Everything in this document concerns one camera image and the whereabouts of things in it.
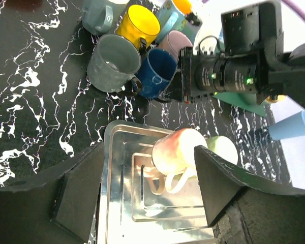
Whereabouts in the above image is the silver metal tray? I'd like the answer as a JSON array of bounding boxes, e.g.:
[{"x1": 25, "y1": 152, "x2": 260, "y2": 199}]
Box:
[{"x1": 97, "y1": 120, "x2": 215, "y2": 243}]

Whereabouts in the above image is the blue grey mug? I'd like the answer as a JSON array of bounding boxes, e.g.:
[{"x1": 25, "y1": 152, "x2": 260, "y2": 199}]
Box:
[{"x1": 81, "y1": 0, "x2": 129, "y2": 36}]

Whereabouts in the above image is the dark grey mug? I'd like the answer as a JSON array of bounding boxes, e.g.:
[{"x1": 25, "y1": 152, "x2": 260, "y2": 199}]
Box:
[{"x1": 87, "y1": 34, "x2": 142, "y2": 96}]

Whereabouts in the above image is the dark green mat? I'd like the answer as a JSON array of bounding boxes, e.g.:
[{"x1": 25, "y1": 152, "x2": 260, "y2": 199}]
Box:
[{"x1": 214, "y1": 92, "x2": 266, "y2": 117}]

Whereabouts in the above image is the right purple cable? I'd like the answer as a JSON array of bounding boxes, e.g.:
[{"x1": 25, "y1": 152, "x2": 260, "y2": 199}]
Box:
[{"x1": 282, "y1": 0, "x2": 305, "y2": 34}]

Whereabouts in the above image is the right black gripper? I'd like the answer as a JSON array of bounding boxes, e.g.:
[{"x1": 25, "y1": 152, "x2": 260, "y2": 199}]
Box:
[{"x1": 167, "y1": 1, "x2": 305, "y2": 103}]

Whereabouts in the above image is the light blue cup right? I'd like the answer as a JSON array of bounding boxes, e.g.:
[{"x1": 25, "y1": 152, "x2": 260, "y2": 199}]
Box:
[{"x1": 268, "y1": 110, "x2": 305, "y2": 140}]

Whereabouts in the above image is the pink orange mug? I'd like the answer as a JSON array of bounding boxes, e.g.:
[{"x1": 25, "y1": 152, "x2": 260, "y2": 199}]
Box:
[{"x1": 136, "y1": 128, "x2": 208, "y2": 196}]

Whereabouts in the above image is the navy blue mug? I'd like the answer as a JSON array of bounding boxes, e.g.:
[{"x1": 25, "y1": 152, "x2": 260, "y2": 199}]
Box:
[{"x1": 136, "y1": 48, "x2": 177, "y2": 99}]

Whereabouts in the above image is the light blue cup on mat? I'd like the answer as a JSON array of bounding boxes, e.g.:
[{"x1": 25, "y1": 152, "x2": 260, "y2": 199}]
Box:
[{"x1": 180, "y1": 20, "x2": 201, "y2": 44}]

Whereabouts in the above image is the light green mug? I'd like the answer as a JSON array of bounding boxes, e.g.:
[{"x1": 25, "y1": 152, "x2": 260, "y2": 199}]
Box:
[{"x1": 173, "y1": 131, "x2": 238, "y2": 170}]

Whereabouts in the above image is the mauve pink mug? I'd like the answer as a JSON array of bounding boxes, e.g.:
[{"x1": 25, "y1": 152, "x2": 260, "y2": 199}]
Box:
[{"x1": 157, "y1": 30, "x2": 193, "y2": 60}]

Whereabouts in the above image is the light blue patterned mug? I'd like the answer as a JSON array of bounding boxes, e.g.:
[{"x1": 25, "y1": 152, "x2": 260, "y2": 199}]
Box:
[{"x1": 156, "y1": 0, "x2": 192, "y2": 43}]

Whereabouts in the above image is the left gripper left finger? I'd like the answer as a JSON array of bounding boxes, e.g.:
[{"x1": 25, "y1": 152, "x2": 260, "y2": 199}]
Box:
[{"x1": 0, "y1": 143, "x2": 104, "y2": 243}]

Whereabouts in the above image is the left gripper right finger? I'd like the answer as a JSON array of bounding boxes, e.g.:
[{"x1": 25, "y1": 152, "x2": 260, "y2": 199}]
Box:
[{"x1": 194, "y1": 146, "x2": 305, "y2": 243}]

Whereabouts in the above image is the yellow ribbed mug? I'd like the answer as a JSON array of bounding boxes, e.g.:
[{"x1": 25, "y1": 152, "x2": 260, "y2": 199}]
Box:
[{"x1": 116, "y1": 5, "x2": 161, "y2": 52}]

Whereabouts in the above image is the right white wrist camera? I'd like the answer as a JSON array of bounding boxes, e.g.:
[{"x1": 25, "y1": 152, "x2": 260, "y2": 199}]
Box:
[{"x1": 193, "y1": 21, "x2": 224, "y2": 55}]

